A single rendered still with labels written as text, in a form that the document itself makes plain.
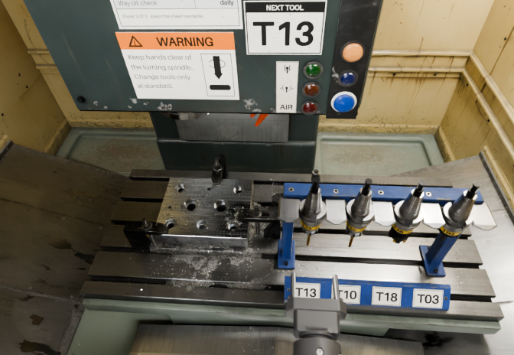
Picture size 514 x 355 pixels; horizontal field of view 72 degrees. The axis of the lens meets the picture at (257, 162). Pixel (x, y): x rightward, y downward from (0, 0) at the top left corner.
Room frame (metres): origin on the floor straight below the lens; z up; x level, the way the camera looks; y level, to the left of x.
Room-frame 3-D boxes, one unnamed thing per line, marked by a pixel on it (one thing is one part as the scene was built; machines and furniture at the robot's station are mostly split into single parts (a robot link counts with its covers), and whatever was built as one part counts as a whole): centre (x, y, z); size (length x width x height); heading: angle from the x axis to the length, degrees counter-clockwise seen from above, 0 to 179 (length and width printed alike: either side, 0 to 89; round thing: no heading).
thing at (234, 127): (1.09, 0.09, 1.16); 0.48 x 0.05 x 0.51; 84
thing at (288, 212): (0.50, -0.07, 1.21); 0.07 x 0.05 x 0.01; 174
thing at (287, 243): (0.55, -0.08, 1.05); 0.10 x 0.05 x 0.30; 174
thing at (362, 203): (0.48, -0.24, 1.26); 0.04 x 0.04 x 0.07
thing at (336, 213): (0.49, -0.18, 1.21); 0.07 x 0.05 x 0.01; 174
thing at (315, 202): (0.49, -0.13, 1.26); 0.04 x 0.04 x 0.07
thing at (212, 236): (0.69, 0.17, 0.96); 0.29 x 0.23 x 0.05; 84
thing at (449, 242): (0.51, -0.51, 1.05); 0.10 x 0.05 x 0.30; 174
